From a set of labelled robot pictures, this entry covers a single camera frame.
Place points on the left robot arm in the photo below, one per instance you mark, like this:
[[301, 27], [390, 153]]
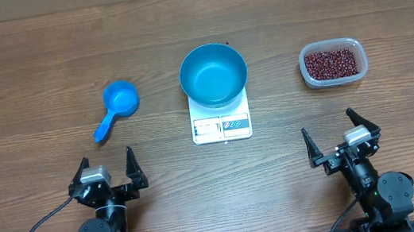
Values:
[[110, 218]]

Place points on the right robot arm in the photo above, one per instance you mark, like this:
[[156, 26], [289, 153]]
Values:
[[382, 202]]

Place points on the white digital kitchen scale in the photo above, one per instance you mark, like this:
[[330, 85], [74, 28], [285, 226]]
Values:
[[227, 123]]

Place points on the blue plastic measuring scoop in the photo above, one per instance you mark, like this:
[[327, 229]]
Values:
[[121, 100]]

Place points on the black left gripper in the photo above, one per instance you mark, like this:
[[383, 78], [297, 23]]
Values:
[[130, 192]]

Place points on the teal round bowl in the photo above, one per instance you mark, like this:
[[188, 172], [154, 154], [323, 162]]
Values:
[[213, 75]]

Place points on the red adzuki beans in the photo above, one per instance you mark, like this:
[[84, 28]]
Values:
[[331, 64]]

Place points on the clear plastic food container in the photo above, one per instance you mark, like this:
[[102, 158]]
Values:
[[331, 45]]

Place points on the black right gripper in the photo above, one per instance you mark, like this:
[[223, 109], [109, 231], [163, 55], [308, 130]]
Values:
[[331, 163]]

